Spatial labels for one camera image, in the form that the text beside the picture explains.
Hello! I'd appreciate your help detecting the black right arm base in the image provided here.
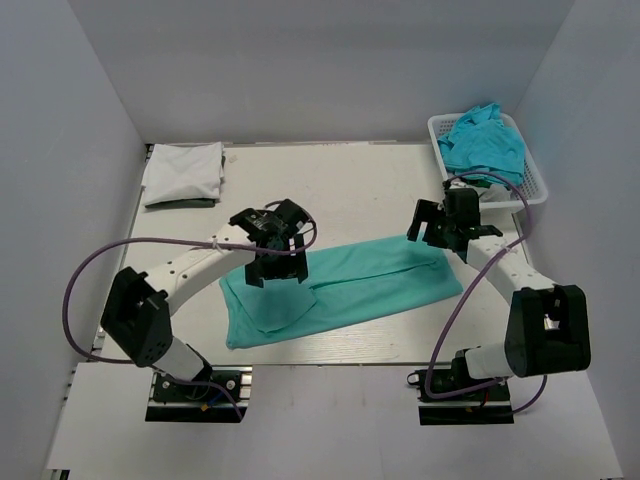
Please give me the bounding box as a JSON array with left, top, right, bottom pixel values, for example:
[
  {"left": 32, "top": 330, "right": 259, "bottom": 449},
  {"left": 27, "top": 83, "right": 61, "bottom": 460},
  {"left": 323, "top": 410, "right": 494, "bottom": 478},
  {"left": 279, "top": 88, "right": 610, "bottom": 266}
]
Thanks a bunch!
[{"left": 406, "top": 359, "right": 514, "bottom": 426}]

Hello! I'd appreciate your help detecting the folded white t-shirt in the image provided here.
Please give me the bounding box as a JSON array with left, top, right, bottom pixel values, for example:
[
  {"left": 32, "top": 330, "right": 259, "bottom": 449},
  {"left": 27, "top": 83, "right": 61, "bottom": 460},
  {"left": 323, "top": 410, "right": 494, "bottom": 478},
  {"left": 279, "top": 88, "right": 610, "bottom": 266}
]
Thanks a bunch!
[{"left": 141, "top": 141, "right": 226, "bottom": 206}]

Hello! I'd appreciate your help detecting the grey t-shirt in basket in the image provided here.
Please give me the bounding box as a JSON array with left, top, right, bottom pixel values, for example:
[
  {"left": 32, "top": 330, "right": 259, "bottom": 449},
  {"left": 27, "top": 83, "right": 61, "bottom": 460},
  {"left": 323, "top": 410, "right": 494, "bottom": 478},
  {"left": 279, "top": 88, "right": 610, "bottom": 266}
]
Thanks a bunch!
[{"left": 474, "top": 183, "right": 511, "bottom": 203}]

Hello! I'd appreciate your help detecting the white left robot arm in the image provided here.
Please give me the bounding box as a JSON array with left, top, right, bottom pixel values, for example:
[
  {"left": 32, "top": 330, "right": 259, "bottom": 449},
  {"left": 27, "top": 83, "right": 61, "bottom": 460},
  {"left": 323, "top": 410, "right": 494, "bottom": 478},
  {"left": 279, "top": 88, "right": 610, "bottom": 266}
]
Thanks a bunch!
[{"left": 100, "top": 199, "right": 314, "bottom": 399}]

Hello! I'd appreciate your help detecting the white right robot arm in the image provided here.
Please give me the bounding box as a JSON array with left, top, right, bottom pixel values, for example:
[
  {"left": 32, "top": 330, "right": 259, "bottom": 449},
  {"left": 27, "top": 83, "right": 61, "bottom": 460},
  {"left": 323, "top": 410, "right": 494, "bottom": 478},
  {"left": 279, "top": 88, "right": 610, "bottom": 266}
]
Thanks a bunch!
[{"left": 407, "top": 188, "right": 592, "bottom": 399}]

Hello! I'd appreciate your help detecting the blue t-shirt in basket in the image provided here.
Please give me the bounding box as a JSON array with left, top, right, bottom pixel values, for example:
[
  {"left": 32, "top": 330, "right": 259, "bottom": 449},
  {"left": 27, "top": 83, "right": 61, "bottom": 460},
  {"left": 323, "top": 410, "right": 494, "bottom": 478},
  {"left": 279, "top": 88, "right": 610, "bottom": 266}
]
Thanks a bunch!
[{"left": 437, "top": 103, "right": 525, "bottom": 186}]

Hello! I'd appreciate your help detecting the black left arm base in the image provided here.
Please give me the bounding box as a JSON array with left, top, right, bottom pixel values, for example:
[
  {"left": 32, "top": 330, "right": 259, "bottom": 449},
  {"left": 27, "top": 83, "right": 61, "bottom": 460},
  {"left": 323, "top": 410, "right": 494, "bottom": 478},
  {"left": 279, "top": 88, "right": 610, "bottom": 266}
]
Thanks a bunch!
[{"left": 145, "top": 366, "right": 253, "bottom": 424}]

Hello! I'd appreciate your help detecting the white plastic laundry basket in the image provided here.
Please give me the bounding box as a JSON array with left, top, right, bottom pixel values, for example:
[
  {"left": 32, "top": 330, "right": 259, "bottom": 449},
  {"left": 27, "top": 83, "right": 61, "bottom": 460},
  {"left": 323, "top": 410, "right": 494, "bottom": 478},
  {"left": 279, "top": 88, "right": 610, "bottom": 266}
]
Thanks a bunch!
[{"left": 427, "top": 108, "right": 548, "bottom": 212}]

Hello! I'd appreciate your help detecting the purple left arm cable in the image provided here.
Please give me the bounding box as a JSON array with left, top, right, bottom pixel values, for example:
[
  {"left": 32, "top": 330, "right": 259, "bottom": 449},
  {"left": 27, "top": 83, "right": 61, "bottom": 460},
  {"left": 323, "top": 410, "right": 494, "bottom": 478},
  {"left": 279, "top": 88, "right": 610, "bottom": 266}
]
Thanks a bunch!
[{"left": 61, "top": 200, "right": 321, "bottom": 420}]

